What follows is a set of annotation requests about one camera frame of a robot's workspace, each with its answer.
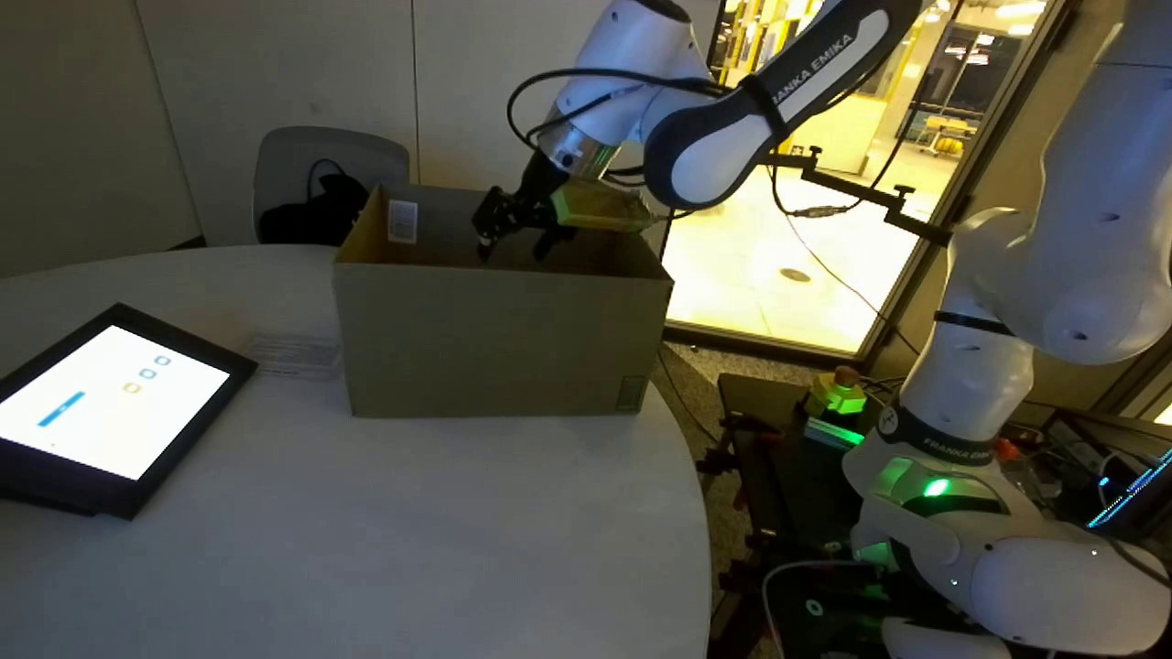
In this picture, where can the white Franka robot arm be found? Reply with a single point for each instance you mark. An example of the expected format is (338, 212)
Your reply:
(1073, 242)

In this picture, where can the black bag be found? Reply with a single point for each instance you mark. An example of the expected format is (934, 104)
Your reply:
(311, 213)

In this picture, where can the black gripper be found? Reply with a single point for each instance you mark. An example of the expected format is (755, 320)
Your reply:
(528, 202)

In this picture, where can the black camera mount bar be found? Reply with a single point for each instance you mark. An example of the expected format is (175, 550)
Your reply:
(855, 193)

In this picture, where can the open cardboard box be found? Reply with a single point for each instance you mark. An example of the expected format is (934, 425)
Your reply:
(499, 333)

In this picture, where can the black equipment cart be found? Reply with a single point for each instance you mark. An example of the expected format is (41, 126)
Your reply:
(782, 489)

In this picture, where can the black tablet with lit screen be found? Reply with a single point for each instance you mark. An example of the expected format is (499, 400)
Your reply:
(111, 405)

